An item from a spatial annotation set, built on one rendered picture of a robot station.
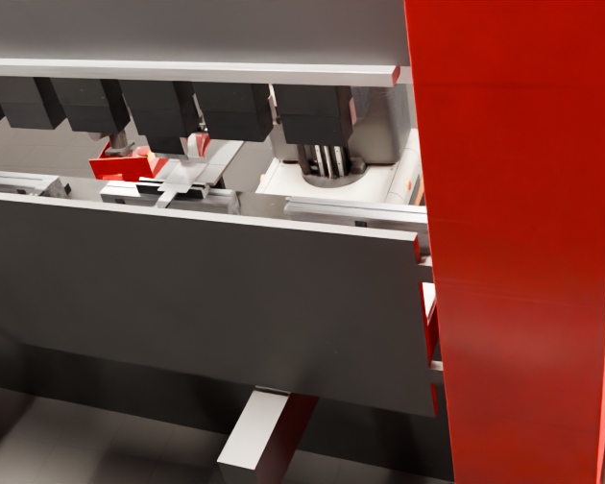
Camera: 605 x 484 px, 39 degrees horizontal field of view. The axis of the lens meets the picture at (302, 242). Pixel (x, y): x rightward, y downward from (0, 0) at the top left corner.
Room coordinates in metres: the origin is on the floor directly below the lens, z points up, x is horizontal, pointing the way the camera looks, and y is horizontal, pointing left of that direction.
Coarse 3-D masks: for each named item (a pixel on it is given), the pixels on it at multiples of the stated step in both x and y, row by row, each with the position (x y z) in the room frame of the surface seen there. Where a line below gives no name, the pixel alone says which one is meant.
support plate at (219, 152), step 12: (192, 144) 2.05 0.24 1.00; (216, 144) 2.02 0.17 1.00; (228, 144) 2.01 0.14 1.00; (240, 144) 2.00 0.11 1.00; (192, 156) 1.99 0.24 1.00; (216, 156) 1.96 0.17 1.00; (228, 156) 1.95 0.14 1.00; (168, 168) 1.96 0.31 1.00; (216, 168) 1.90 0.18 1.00; (204, 180) 1.86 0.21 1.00; (216, 180) 1.85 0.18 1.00
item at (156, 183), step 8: (136, 184) 1.92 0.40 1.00; (144, 184) 1.90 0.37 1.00; (152, 184) 1.90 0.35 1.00; (160, 184) 1.89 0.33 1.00; (192, 184) 1.86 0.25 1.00; (200, 184) 1.85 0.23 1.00; (144, 192) 1.91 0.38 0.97; (152, 192) 1.90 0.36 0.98; (160, 192) 1.88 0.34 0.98; (192, 192) 1.83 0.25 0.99; (200, 192) 1.82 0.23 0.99
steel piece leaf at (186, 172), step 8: (184, 160) 1.97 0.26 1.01; (192, 160) 1.95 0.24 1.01; (200, 160) 1.94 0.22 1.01; (176, 168) 1.94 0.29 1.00; (184, 168) 1.93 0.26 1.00; (192, 168) 1.93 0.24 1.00; (200, 168) 1.92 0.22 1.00; (168, 176) 1.92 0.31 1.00; (176, 176) 1.91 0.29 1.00; (184, 176) 1.90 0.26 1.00; (192, 176) 1.89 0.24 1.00
